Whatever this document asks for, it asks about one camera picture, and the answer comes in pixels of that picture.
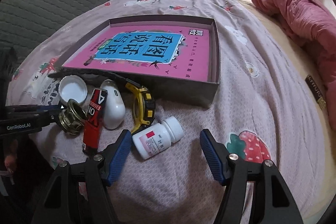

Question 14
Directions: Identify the white plastic jar lid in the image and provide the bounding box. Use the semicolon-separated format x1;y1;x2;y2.
59;75;88;105

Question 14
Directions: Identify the white pill bottle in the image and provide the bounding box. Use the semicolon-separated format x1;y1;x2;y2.
132;117;185;160

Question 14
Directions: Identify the white earbuds case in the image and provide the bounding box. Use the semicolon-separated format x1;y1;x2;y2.
100;80;126;130

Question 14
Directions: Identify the yellow black wrist watch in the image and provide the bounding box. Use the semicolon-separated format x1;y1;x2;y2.
48;69;155;135

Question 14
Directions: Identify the person's hand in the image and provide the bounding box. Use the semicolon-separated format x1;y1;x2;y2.
3;139;18;173

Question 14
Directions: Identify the pink strawberry print bedsheet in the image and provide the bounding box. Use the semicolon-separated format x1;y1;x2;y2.
7;0;327;223

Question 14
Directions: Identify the beige mattress with label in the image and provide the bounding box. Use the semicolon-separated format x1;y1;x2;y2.
238;0;335;162

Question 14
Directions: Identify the grey shallow cardboard box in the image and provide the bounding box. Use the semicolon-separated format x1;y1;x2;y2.
55;15;221;108

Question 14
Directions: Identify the pink book blue title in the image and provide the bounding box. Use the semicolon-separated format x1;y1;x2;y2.
63;24;210;82

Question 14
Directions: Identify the pink rumpled quilt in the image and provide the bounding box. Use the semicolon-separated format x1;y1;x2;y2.
252;0;335;130

